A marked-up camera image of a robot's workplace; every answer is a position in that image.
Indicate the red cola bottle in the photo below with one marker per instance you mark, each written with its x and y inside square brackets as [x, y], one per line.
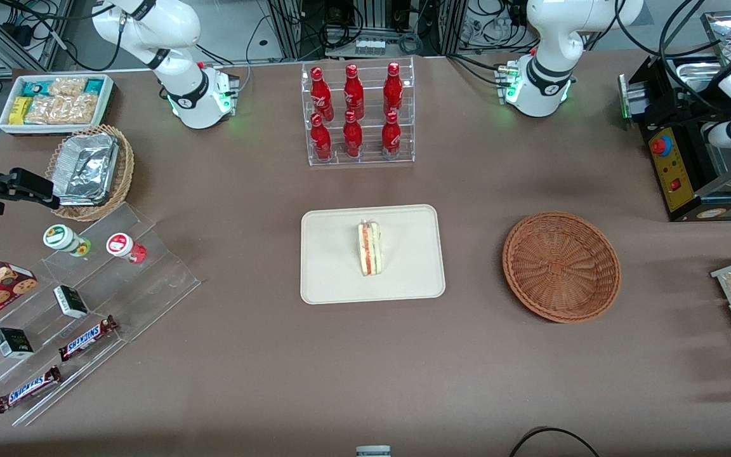
[353, 92]
[321, 95]
[391, 138]
[393, 89]
[353, 138]
[321, 141]

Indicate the black machine with yellow panel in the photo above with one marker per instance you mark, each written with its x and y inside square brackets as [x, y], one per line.
[673, 178]

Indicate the aluminium foil tray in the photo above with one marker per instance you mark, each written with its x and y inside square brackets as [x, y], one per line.
[86, 168]

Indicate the large round wicker basket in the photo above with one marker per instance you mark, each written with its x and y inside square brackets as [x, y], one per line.
[559, 266]

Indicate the teal snack pack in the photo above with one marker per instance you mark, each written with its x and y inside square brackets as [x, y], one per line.
[35, 87]
[94, 86]

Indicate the clear acrylic bottle rack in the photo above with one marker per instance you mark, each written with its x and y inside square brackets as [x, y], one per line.
[368, 82]

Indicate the yellow snack pack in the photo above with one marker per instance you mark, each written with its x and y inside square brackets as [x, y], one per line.
[19, 110]

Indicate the small grey device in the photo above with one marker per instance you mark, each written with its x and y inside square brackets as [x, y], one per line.
[373, 451]

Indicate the white power strip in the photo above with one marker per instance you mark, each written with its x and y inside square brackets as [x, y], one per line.
[370, 46]

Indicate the green label white-lid jar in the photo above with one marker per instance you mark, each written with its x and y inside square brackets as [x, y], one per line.
[61, 238]

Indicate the Snickers chocolate bar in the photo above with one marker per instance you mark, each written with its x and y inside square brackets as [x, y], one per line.
[26, 389]
[86, 338]

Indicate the triangle sandwich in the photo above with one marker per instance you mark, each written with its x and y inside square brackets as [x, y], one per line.
[370, 251]

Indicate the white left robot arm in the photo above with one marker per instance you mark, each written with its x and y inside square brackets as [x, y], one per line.
[549, 38]

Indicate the white rectangular snack bin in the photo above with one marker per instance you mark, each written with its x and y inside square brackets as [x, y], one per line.
[106, 95]

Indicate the small black box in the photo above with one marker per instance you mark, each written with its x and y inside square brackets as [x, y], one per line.
[13, 343]
[71, 301]

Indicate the small wicker basket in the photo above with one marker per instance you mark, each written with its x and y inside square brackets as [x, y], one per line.
[125, 165]

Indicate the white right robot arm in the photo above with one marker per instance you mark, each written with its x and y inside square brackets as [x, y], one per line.
[169, 32]

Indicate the red label white-lid jar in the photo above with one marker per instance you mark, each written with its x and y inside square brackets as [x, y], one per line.
[121, 244]

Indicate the clear cracker bag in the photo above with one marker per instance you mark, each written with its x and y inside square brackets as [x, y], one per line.
[61, 110]
[67, 86]

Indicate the cream plastic tray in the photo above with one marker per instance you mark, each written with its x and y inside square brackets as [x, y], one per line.
[327, 266]

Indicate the clear acrylic stepped stand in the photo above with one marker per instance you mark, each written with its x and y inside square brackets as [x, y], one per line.
[156, 279]

